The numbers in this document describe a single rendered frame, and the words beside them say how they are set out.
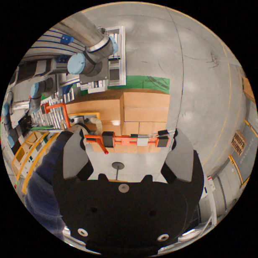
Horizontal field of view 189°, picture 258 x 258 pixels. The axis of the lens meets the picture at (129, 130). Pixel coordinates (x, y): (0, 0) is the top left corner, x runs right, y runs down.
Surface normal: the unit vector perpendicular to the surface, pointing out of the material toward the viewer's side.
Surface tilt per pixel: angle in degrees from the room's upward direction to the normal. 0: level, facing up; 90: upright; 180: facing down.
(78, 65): 8
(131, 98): 0
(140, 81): 0
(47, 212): 86
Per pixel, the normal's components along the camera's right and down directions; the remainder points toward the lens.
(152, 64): -0.01, 0.53
